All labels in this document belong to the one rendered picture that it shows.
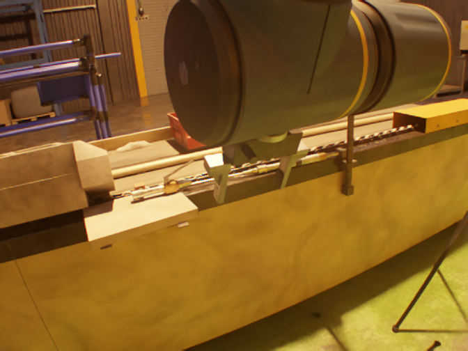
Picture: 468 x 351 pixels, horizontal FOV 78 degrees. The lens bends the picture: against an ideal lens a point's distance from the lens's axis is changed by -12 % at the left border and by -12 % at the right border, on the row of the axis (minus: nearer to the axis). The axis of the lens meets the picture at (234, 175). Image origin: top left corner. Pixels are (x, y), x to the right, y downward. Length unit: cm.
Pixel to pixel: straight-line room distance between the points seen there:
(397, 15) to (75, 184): 89
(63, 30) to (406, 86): 1127
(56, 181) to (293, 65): 87
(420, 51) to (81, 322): 120
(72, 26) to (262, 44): 1126
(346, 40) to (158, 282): 106
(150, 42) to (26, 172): 1059
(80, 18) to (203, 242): 1061
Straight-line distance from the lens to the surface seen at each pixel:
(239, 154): 52
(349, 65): 24
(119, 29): 1146
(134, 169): 137
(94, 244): 86
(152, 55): 1145
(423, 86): 34
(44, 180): 101
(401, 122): 195
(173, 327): 135
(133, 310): 124
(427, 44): 33
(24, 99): 1004
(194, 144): 154
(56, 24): 1143
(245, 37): 19
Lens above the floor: 120
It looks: 22 degrees down
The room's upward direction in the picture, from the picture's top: 5 degrees counter-clockwise
